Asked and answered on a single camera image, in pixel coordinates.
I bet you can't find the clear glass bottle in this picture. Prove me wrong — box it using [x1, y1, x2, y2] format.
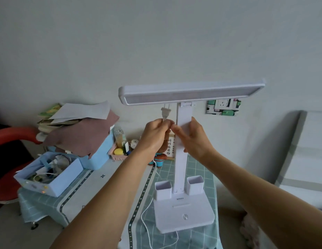
[114, 126, 127, 150]

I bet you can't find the stack of books and papers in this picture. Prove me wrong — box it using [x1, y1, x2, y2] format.
[36, 103, 82, 142]

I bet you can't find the red chair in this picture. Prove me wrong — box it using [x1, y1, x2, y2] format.
[0, 127, 42, 204]

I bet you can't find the person's right hand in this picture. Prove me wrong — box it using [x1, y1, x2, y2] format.
[171, 117, 216, 164]

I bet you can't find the fluffy pink rug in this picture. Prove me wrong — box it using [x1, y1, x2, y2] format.
[240, 212, 264, 249]

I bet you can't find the mauve cloth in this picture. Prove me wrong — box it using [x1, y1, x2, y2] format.
[43, 110, 120, 158]

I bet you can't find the person's left hand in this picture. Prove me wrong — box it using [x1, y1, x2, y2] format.
[136, 118, 175, 159]

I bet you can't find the white power cable with plug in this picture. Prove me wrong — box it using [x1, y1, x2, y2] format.
[140, 107, 180, 249]

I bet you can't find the brown bear figurine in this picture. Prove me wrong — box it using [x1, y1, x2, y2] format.
[148, 139, 172, 168]

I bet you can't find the wall socket with patterned sticker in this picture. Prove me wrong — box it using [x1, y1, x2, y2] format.
[205, 99, 242, 117]

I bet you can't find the pink plastic basket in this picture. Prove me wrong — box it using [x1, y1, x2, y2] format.
[108, 142, 131, 162]

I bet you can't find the person's right forearm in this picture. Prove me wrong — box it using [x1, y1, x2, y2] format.
[203, 149, 322, 249]

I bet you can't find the white sign card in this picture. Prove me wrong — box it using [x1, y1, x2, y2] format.
[164, 135, 176, 160]

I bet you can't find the person's left forearm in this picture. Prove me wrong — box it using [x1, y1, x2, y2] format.
[49, 149, 161, 249]

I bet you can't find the white paper sheet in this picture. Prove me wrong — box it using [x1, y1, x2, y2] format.
[49, 101, 111, 124]

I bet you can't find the open pale blue cardboard box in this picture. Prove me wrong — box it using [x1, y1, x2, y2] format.
[14, 152, 84, 198]

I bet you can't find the green grid tablecloth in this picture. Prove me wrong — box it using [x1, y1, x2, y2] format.
[18, 153, 223, 249]

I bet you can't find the white desk lamp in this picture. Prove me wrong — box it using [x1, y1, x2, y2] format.
[118, 79, 266, 234]

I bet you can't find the light blue storage box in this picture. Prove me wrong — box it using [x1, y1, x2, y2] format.
[47, 128, 115, 171]

